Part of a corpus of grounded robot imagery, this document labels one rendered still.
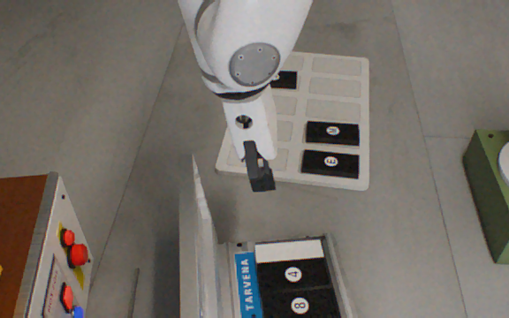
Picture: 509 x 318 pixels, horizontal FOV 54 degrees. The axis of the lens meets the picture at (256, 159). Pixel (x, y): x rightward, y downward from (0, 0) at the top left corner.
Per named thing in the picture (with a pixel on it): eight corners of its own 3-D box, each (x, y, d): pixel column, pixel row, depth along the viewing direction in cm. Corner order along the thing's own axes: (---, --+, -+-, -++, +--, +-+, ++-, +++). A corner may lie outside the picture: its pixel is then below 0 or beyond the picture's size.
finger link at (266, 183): (268, 172, 61) (277, 205, 66) (268, 153, 63) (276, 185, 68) (242, 175, 61) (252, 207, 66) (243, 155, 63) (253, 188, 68)
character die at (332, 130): (359, 146, 93) (360, 140, 92) (306, 142, 94) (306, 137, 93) (358, 128, 97) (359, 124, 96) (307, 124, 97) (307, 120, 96)
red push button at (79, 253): (87, 272, 64) (80, 257, 62) (72, 274, 64) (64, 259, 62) (90, 251, 67) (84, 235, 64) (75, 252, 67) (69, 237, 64)
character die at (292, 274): (330, 291, 70) (330, 285, 70) (260, 297, 70) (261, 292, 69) (322, 261, 74) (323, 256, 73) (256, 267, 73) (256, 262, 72)
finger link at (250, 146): (254, 169, 57) (262, 186, 62) (252, 109, 60) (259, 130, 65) (244, 170, 57) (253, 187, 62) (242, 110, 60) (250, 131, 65)
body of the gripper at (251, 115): (271, 94, 53) (285, 163, 61) (270, 37, 60) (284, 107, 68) (202, 102, 54) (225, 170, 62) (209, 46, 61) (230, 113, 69)
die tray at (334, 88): (368, 191, 86) (368, 187, 86) (214, 173, 89) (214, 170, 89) (368, 62, 115) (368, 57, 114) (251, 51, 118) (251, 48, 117)
